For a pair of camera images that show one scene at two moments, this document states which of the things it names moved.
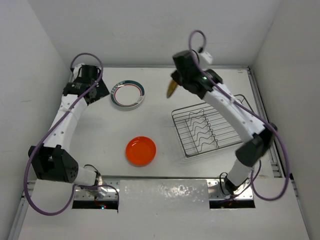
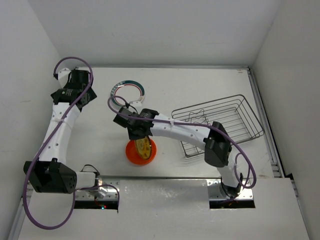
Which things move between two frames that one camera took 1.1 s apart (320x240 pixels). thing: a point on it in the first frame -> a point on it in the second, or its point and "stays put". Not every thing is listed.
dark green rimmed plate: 128,94 stays put
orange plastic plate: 140,151 stays put
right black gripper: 174,76 -> 133,136
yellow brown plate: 171,88 -> 144,147
